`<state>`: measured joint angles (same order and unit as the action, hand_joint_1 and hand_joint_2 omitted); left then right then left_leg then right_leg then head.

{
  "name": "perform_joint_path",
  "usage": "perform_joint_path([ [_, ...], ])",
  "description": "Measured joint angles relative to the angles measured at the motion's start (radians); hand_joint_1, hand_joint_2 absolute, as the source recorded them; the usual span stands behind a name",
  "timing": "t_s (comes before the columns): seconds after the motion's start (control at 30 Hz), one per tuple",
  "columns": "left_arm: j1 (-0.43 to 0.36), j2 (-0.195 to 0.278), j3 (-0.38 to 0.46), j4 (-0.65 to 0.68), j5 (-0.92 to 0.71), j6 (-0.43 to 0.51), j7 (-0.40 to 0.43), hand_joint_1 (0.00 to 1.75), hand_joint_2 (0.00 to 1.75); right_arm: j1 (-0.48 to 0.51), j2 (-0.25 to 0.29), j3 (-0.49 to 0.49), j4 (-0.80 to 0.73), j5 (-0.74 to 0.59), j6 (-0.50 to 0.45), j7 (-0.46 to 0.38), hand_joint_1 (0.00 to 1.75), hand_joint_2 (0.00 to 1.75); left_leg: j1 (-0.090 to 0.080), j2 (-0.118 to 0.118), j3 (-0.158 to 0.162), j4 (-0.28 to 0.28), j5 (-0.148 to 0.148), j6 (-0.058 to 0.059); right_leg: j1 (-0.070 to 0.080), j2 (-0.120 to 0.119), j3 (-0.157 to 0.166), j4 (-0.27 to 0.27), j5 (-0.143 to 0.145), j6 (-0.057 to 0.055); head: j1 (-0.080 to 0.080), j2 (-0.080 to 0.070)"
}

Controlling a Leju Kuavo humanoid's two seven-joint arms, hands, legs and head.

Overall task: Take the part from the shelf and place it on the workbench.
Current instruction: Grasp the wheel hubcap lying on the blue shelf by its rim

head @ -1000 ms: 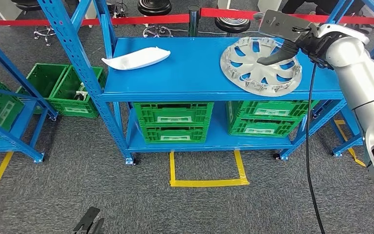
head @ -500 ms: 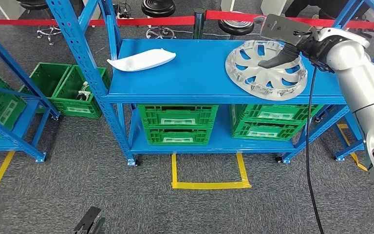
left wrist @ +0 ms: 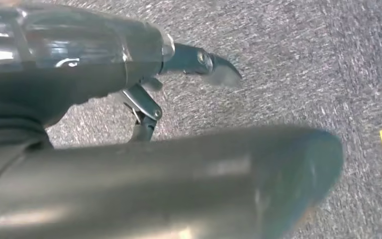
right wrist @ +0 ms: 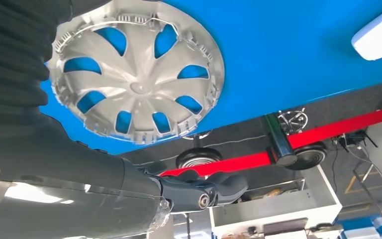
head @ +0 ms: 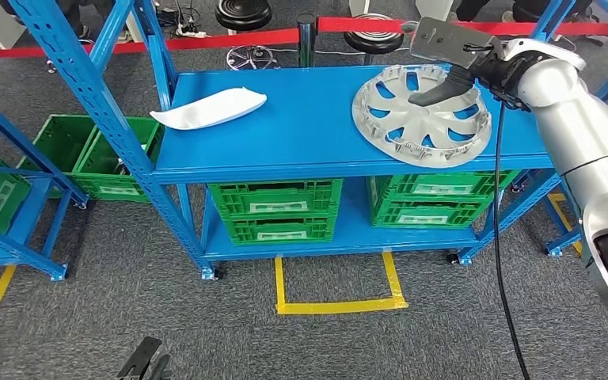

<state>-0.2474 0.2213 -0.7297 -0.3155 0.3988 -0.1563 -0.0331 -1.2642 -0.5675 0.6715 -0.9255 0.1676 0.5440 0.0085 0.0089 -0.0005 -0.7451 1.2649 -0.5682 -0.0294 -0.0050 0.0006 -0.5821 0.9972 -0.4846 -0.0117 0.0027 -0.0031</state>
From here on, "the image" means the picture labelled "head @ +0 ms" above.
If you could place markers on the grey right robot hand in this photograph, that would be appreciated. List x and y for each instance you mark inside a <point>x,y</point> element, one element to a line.
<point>440,89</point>

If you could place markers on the white power strip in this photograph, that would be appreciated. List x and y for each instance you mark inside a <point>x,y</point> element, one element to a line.
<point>191,33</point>

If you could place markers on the red barrier belt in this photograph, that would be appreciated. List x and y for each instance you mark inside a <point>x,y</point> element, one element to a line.
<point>125,46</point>
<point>361,24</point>

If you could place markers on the black round stool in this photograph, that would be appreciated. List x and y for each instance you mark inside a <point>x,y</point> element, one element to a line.
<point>373,41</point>
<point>243,13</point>
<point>51,65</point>

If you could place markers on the yellow floor tape square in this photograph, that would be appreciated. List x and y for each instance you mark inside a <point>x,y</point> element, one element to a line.
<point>335,307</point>

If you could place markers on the chrome barrier post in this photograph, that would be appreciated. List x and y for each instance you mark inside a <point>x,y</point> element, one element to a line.
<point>306,42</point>

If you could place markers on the silver wheel cover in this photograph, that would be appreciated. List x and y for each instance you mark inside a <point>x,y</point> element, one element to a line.
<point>419,131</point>

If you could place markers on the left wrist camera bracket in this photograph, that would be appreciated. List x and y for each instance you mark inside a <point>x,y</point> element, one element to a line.
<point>136,359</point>

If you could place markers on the white plastic trim panel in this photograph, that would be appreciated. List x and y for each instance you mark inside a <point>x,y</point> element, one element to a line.
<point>209,110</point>

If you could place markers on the person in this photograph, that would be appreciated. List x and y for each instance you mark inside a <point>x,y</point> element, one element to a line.
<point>89,13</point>
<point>469,8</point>

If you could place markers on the open green plastic crate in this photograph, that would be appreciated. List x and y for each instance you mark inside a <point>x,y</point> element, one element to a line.
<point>57,141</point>
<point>110,191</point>

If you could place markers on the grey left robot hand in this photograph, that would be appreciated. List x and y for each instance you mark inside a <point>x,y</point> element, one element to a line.
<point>161,370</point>

